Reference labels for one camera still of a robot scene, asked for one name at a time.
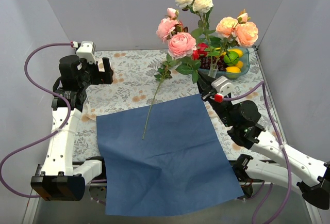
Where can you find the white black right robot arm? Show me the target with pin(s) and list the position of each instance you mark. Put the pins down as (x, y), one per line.
(289, 167)

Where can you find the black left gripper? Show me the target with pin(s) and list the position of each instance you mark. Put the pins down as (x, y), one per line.
(97, 70)

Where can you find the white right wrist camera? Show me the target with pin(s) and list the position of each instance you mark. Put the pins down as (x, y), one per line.
(223, 87)

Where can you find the dark purple grapes bunch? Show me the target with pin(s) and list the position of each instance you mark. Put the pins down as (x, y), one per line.
(206, 63)

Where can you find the floral patterned tablecloth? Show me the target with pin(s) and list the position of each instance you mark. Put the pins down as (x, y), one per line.
(134, 86)

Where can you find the blue wrapping paper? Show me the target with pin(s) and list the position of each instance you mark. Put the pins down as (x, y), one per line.
(164, 160)

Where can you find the pink dragon fruit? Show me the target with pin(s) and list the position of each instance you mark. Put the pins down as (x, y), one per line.
(201, 51)

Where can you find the teal plastic fruit basket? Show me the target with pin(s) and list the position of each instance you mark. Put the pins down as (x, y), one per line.
(218, 52)

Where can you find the yellow lemon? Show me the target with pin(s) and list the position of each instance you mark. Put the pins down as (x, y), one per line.
(239, 64)
(233, 69)
(238, 51)

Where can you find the clear glass vase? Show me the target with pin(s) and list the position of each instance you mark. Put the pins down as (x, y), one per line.
(213, 70)

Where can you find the yellow lemon right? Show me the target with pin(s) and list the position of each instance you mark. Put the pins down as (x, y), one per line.
(239, 64)

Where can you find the pink rose stem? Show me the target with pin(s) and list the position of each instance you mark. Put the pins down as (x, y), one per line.
(181, 44)
(233, 32)

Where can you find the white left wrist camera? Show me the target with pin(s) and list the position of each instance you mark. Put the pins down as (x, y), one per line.
(86, 51)

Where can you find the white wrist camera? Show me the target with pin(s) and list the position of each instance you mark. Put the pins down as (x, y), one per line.
(86, 51)
(223, 87)

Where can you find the green eucalyptus stem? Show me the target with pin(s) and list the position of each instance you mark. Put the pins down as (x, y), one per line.
(163, 73)

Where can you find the white rose stem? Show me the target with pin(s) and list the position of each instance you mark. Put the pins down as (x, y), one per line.
(201, 8)

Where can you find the green lime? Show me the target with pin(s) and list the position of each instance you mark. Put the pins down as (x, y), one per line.
(231, 58)

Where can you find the wrapped toilet paper roll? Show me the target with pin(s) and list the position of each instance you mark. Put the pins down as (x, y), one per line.
(100, 66)

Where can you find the yellow lemon front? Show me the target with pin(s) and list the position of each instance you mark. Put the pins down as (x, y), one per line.
(233, 69)

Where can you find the yellow lemon top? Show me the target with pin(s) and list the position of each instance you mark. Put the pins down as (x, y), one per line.
(238, 51)

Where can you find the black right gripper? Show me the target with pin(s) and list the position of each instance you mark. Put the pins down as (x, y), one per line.
(206, 90)

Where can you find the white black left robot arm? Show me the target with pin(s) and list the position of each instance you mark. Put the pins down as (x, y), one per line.
(58, 179)

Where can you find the aluminium frame rail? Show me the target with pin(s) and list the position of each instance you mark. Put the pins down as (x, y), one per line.
(36, 172)

